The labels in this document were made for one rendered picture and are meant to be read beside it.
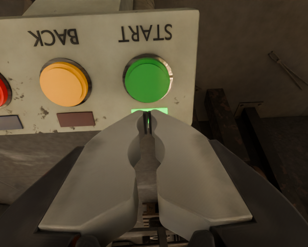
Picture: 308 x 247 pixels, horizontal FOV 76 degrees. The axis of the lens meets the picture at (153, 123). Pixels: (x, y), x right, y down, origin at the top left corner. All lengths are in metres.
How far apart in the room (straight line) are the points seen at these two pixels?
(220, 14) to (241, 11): 0.07
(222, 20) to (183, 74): 0.68
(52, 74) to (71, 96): 0.02
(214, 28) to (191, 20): 0.69
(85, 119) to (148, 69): 0.08
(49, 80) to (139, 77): 0.08
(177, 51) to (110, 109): 0.08
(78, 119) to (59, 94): 0.03
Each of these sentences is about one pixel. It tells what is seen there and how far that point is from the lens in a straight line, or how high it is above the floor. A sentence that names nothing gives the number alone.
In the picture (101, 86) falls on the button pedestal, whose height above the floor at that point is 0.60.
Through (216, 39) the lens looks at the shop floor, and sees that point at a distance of 0.89.
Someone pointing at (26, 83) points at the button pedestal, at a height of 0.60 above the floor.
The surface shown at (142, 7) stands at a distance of 0.63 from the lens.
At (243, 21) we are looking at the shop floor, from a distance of 0.89.
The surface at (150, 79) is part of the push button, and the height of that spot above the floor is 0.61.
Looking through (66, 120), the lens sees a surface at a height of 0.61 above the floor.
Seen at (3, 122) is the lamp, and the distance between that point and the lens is 0.25.
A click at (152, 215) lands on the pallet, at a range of 2.47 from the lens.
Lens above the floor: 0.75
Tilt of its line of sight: 39 degrees down
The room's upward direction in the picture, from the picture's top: 177 degrees clockwise
